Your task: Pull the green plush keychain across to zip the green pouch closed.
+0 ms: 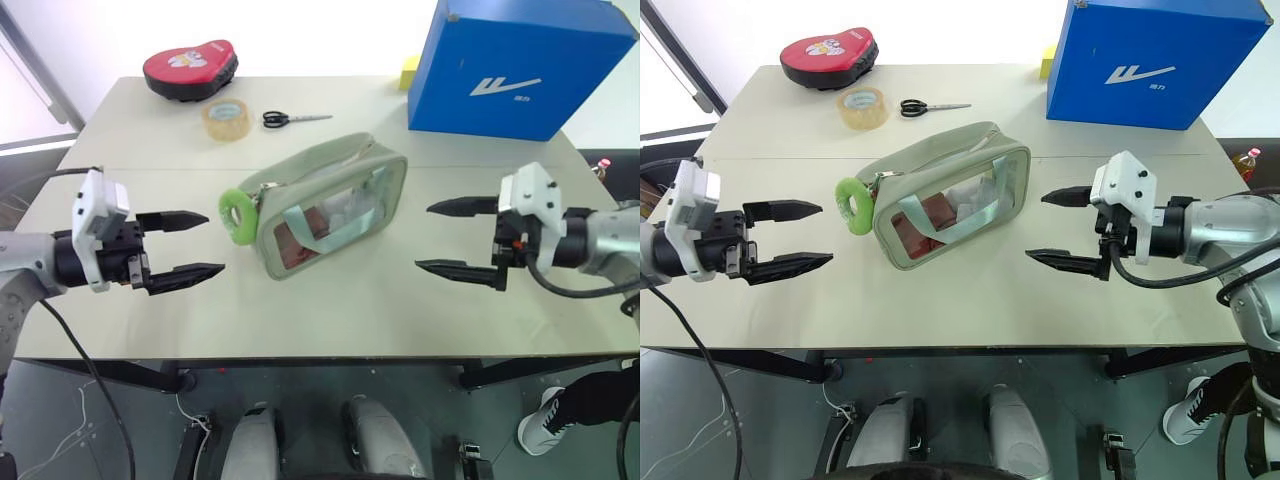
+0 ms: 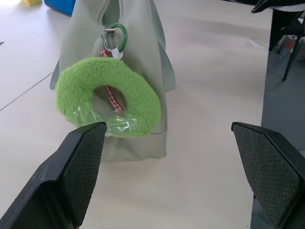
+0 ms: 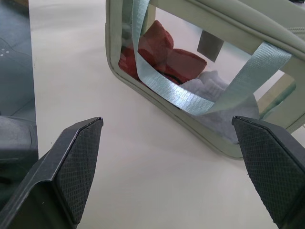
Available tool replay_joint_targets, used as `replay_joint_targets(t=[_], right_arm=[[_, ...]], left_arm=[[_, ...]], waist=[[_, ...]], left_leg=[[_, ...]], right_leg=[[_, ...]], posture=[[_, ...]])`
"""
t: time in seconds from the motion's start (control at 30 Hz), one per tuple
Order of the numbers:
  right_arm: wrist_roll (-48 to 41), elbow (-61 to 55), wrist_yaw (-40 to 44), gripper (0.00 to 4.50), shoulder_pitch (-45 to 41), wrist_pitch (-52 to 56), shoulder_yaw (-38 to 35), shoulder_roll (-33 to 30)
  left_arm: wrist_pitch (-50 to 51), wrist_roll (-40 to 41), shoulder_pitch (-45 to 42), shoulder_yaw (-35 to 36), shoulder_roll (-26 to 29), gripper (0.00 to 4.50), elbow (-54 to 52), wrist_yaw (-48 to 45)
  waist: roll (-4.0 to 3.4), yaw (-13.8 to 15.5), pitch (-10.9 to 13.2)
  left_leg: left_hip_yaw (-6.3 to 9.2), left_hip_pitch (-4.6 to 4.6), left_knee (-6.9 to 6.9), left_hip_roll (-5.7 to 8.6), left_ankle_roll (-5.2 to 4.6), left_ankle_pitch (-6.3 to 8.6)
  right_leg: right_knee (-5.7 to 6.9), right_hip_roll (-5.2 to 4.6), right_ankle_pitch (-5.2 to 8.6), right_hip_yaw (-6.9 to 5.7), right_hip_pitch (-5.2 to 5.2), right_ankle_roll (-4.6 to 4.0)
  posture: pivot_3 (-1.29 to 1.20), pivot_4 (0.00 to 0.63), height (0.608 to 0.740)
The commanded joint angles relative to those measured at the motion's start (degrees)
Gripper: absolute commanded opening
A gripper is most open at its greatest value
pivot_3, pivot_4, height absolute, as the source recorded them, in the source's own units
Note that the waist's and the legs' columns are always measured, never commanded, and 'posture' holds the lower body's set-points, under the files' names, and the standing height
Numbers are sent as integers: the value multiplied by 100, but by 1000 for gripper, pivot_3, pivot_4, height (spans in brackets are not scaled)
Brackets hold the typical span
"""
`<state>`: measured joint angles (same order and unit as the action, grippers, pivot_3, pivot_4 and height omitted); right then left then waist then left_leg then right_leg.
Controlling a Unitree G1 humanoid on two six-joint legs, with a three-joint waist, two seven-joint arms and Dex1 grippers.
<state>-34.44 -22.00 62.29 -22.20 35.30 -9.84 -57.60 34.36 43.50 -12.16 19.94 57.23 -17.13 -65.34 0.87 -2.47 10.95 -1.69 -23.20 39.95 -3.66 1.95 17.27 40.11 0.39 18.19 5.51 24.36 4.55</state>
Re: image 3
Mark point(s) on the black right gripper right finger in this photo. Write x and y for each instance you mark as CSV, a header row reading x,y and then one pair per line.
x,y
267,164

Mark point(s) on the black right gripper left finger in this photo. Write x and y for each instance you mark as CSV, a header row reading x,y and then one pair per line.
x,y
69,171

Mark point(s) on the clear plastic tote bag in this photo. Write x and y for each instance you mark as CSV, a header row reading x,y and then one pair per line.
x,y
166,90

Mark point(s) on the white cloth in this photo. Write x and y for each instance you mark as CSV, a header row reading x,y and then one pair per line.
x,y
214,88

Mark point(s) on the red cloth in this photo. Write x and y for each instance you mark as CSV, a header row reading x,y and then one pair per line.
x,y
162,55

